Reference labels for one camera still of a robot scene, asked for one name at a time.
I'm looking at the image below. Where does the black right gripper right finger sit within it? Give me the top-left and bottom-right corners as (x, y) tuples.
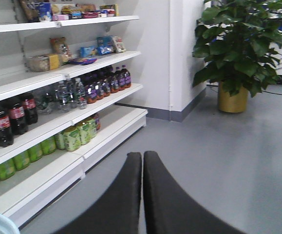
(143, 151), (241, 234)

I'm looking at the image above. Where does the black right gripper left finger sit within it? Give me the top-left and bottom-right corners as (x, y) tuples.
(55, 152), (142, 234)

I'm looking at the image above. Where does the gold plant pot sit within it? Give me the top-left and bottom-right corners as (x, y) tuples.
(218, 82), (248, 113)

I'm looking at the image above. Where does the blue snack bag lying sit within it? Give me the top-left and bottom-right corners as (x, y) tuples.
(69, 58), (97, 65)

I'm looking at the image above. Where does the white store shelving unit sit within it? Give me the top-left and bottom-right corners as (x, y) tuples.
(0, 0), (147, 227)

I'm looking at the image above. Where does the clear cookie tub yellow label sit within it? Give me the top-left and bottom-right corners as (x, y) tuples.
(27, 54), (61, 72)

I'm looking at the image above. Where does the green potted plant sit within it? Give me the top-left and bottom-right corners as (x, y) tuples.
(192, 0), (282, 97)

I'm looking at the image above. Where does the pink snack box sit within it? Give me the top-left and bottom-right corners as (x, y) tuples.
(52, 14), (69, 21)

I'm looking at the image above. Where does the blue white cup snack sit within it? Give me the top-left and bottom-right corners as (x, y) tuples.
(37, 2), (52, 22)

